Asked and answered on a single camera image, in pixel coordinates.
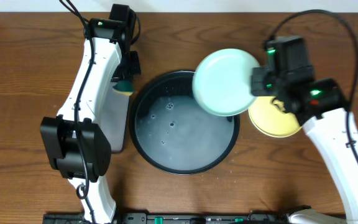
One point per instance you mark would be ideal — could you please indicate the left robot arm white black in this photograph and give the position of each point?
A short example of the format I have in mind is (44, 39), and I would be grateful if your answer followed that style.
(90, 126)

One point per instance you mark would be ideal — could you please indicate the black rectangular tray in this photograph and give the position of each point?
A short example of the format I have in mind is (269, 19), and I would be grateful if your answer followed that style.
(114, 117)

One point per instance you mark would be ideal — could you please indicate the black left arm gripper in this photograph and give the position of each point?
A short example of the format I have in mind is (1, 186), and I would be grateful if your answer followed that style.
(135, 70)

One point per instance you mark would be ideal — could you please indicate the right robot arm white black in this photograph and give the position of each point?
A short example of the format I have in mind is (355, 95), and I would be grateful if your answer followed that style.
(323, 113)

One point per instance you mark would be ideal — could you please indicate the light green plate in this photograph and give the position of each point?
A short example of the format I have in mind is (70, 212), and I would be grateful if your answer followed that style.
(221, 83)

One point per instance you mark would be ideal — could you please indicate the green yellow sponge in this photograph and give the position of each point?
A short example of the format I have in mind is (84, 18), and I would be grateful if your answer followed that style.
(124, 87)

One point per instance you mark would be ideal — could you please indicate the yellow plate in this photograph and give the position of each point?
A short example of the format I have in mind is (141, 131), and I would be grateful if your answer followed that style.
(267, 115)

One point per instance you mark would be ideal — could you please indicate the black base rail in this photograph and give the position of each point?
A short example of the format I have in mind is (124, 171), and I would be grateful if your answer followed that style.
(142, 218)

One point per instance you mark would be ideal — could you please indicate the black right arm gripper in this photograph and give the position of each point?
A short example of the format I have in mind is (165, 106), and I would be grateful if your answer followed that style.
(255, 86)

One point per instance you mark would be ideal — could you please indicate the black round tray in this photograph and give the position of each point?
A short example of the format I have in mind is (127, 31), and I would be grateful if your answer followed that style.
(173, 133)

